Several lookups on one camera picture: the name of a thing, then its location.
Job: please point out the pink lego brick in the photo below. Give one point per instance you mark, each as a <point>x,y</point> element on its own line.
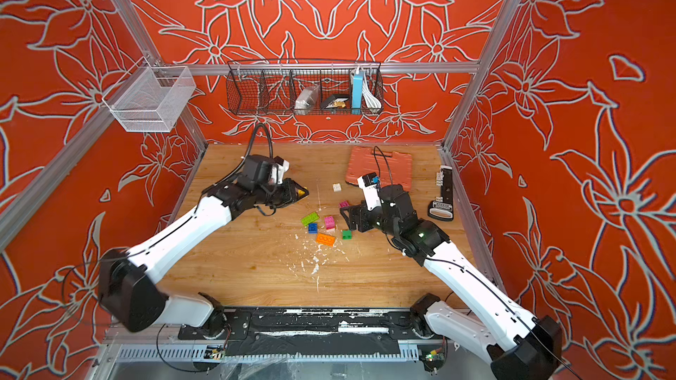
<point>329,223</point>

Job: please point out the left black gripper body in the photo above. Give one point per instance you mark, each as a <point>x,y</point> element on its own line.
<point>276,195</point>

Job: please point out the lime green lego brick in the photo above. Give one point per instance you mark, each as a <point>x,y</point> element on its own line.
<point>311,218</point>

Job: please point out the silver packet in basket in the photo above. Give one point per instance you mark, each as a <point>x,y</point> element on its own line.
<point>306,100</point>

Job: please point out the orange plastic tool case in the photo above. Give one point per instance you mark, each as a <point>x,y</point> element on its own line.
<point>392,167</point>

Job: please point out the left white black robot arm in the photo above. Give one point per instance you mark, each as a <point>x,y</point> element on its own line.
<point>128,283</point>

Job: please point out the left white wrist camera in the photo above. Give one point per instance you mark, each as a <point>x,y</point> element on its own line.
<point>278,169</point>

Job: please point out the black handheld scraper tool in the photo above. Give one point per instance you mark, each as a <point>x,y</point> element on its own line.
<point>442,207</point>

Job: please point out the black wire wall basket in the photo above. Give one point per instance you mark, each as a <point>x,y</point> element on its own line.
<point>263,88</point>

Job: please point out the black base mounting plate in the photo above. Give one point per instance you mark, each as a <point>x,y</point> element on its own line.
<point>320,332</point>

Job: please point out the clear plastic wall bin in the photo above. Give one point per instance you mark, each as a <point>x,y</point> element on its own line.
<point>152,99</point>

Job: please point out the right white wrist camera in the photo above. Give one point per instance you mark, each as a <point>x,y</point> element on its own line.
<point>370,184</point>

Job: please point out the orange long lego brick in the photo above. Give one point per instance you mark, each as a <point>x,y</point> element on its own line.
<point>325,240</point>

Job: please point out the light blue box in basket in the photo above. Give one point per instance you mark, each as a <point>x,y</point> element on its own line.
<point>357,92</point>

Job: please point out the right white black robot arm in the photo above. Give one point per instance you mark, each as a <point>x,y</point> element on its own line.
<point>510,339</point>

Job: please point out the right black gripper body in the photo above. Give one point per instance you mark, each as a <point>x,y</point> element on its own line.
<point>377,220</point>

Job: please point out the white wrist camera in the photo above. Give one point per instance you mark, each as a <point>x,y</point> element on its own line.
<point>278,169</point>
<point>370,184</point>

